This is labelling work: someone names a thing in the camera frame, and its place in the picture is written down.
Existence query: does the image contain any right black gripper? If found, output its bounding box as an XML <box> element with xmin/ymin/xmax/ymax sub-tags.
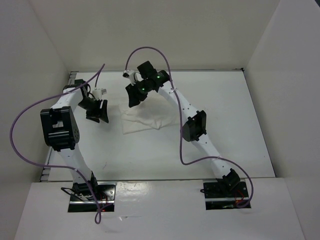
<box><xmin>124</xmin><ymin>79</ymin><xmax>151</xmax><ymax>109</ymax></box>

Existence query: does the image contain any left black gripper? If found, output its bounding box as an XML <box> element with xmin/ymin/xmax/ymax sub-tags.
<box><xmin>77</xmin><ymin>97</ymin><xmax>109</xmax><ymax>123</ymax></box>

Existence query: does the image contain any white tank top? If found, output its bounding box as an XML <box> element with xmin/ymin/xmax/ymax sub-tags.
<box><xmin>119</xmin><ymin>95</ymin><xmax>180</xmax><ymax>135</ymax></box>

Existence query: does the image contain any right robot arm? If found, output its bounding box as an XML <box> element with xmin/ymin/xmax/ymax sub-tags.
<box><xmin>122</xmin><ymin>61</ymin><xmax>240</xmax><ymax>197</ymax></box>

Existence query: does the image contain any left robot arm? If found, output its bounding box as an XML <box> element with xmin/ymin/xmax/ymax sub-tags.
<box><xmin>40</xmin><ymin>79</ymin><xmax>109</xmax><ymax>200</ymax></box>

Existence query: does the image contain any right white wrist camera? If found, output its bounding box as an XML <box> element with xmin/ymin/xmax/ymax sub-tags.
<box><xmin>122</xmin><ymin>69</ymin><xmax>139</xmax><ymax>86</ymax></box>

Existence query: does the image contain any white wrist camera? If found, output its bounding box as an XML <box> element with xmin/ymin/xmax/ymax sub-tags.
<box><xmin>92</xmin><ymin>88</ymin><xmax>107</xmax><ymax>100</ymax></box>
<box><xmin>122</xmin><ymin>69</ymin><xmax>139</xmax><ymax>86</ymax></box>

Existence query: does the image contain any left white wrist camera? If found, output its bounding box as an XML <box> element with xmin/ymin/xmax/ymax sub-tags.
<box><xmin>92</xmin><ymin>88</ymin><xmax>107</xmax><ymax>100</ymax></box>

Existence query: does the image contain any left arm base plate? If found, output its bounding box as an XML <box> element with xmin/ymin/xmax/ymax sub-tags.
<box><xmin>65</xmin><ymin>181</ymin><xmax>116</xmax><ymax>213</ymax></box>

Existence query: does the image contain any aluminium table edge rail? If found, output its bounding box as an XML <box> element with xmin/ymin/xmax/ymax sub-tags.
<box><xmin>39</xmin><ymin>71</ymin><xmax>78</xmax><ymax>182</ymax></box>

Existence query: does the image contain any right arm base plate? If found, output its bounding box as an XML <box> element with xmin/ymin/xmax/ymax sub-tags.
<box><xmin>200</xmin><ymin>180</ymin><xmax>250</xmax><ymax>210</ymax></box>

